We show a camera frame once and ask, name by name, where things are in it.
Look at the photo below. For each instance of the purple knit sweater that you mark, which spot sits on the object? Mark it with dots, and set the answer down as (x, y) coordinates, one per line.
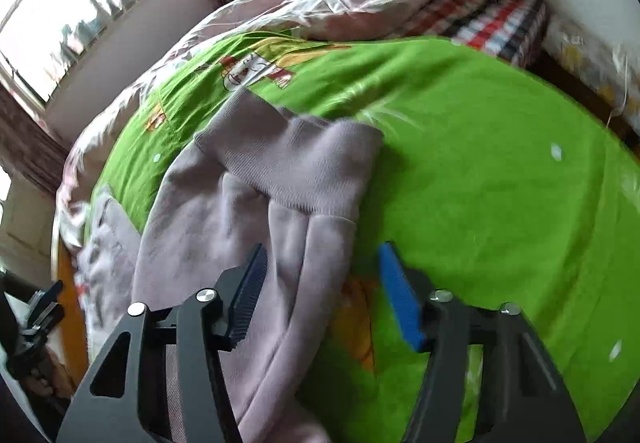
(300, 163)

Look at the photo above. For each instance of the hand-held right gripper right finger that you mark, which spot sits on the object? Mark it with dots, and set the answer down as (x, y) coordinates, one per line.
(397, 293)

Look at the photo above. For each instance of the plaid bed sheet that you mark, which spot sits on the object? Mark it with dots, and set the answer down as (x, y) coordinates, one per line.
(480, 18)

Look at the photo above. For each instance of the floral nightstand cover cloth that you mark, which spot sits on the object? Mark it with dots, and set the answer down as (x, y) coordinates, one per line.
(590, 58)

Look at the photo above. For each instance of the green cartoon bed sheet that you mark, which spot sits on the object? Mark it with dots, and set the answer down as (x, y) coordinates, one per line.
(475, 173)

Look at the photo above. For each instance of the brown curtain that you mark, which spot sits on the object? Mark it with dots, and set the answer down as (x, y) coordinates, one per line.
(25, 138)

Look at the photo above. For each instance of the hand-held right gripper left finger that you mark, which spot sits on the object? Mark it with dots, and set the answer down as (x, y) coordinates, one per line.
(247, 293)

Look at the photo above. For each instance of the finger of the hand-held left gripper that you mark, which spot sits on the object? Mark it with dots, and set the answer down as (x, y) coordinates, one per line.
(50, 295)

